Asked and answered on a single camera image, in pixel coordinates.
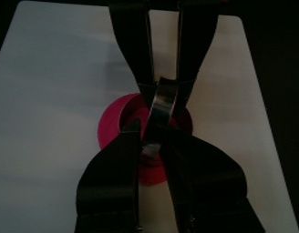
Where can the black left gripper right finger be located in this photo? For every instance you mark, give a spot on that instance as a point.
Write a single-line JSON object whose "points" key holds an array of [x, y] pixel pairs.
{"points": [[208, 182]]}

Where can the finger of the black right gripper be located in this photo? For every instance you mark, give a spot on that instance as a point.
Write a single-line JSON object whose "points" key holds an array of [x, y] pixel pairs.
{"points": [[133, 39], [195, 39]]}

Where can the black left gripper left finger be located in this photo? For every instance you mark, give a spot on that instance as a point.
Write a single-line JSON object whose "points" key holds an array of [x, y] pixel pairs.
{"points": [[111, 182]]}

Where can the round metal dough cutter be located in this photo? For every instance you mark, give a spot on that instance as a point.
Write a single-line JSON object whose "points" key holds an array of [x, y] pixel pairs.
{"points": [[162, 103]]}

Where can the white cutting board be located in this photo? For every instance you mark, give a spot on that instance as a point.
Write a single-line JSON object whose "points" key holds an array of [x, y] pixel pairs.
{"points": [[55, 91]]}

